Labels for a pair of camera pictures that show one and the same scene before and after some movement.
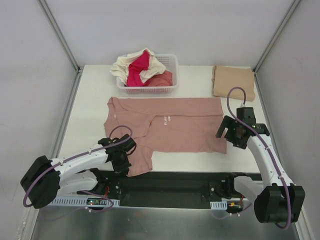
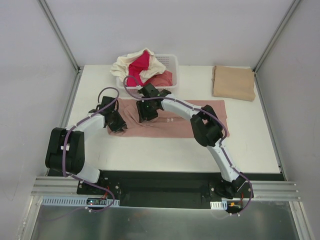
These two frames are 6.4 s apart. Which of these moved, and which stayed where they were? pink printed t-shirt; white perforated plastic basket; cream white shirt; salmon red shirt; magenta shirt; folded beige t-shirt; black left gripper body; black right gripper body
Moved: black right gripper body; pink printed t-shirt; black left gripper body
Stayed: salmon red shirt; magenta shirt; cream white shirt; folded beige t-shirt; white perforated plastic basket
